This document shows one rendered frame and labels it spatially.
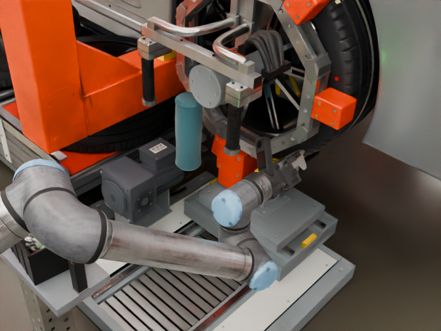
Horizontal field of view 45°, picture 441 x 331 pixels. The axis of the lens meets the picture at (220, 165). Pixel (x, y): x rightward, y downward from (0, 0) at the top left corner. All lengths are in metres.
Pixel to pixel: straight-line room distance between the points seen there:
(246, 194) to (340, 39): 0.48
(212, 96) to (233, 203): 0.31
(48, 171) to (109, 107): 0.74
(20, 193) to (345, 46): 0.88
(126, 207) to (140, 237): 0.74
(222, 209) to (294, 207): 0.69
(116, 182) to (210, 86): 0.59
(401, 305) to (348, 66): 1.03
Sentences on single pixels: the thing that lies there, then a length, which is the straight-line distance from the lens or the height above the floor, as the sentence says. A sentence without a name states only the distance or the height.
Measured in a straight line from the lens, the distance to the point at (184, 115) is 1.68.
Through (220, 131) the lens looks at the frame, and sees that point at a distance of 1.78.
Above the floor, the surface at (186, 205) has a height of 0.15.
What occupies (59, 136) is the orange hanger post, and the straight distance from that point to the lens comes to 1.83.
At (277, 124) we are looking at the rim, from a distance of 1.74.
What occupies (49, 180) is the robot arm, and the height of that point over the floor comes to 0.87.
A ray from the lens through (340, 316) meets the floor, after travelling 2.07.
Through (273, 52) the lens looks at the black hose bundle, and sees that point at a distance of 1.37.
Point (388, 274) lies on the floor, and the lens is 2.26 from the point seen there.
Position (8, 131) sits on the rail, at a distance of 2.33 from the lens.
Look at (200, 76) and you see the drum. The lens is 1.52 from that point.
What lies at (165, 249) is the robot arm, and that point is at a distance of 1.22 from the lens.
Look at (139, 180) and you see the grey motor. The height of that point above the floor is 0.40.
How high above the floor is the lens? 1.60
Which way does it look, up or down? 38 degrees down
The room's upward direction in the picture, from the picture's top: 3 degrees clockwise
